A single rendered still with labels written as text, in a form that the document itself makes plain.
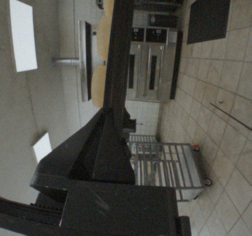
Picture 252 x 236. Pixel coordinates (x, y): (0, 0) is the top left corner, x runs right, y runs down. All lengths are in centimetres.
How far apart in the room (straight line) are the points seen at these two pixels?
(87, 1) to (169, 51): 250
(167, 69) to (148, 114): 177
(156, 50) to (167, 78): 61
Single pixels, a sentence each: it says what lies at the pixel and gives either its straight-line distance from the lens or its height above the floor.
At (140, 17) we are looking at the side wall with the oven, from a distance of 416.
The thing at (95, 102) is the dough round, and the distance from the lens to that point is 16.
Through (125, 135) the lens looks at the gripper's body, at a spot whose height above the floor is 101.
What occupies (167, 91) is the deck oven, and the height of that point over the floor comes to 19.
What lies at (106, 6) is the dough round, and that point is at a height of 103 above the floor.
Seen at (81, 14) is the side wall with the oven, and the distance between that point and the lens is 438.
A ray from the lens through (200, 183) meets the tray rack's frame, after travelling 190.
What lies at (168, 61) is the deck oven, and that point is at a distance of 312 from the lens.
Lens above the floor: 100
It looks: 1 degrees up
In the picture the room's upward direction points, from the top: 87 degrees counter-clockwise
